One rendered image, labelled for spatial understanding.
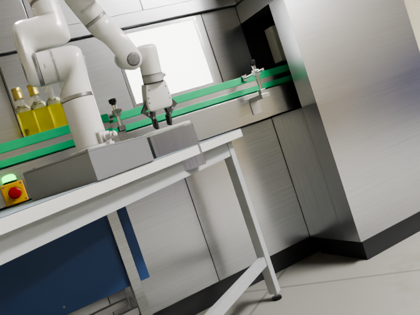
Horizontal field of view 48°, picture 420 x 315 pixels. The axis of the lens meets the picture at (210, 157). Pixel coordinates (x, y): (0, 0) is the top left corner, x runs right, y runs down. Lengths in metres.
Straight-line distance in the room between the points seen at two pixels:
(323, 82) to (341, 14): 0.35
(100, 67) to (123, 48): 0.50
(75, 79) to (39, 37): 0.16
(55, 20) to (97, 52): 0.68
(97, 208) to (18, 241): 0.26
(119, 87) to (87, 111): 0.74
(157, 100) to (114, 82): 0.42
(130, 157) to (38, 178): 0.26
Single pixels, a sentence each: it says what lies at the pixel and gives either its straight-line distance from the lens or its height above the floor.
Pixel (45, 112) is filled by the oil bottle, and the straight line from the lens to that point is 1.91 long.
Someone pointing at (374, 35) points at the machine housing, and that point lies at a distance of 2.45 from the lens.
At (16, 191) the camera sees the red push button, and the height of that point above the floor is 0.79.
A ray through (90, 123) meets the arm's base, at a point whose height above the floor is 0.91.
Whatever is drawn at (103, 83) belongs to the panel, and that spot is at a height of 1.12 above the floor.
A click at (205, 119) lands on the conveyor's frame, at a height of 0.83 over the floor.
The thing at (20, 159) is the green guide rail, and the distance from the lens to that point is 1.77.
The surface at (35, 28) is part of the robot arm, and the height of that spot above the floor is 1.21.
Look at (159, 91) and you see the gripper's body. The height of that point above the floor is 0.97.
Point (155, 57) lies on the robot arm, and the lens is 1.74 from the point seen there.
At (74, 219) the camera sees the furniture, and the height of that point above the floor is 0.68.
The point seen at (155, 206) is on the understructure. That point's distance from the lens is 2.15.
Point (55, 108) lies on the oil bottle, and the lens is 1.91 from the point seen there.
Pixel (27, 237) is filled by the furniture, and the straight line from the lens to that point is 1.16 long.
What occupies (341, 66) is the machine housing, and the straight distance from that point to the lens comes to 2.27.
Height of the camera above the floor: 0.78
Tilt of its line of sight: 3 degrees down
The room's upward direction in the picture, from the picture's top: 18 degrees counter-clockwise
